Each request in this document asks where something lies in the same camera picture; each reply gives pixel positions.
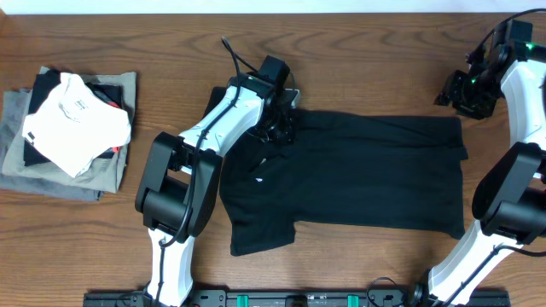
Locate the white folded t-shirt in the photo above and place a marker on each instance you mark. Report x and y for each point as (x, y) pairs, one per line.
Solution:
(72, 127)

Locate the grey folded garment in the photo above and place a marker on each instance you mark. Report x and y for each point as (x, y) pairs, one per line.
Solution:
(15, 103)

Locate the black folded garment red accents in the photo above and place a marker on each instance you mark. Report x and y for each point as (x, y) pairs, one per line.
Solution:
(43, 84)

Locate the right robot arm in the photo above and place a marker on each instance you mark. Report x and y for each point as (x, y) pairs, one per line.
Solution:
(508, 213)

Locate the black t-shirt with logo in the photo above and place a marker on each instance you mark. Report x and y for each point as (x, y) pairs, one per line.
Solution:
(401, 172)

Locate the beige folded garment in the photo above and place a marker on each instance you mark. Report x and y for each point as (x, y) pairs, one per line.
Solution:
(103, 174)

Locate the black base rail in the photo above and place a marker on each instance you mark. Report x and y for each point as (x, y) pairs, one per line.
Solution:
(220, 298)

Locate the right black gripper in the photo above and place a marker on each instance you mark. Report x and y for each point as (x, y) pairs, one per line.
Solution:
(452, 91)

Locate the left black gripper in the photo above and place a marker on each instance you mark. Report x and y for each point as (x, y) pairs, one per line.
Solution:
(287, 136)

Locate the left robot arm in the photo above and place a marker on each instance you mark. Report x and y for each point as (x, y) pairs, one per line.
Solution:
(178, 190)

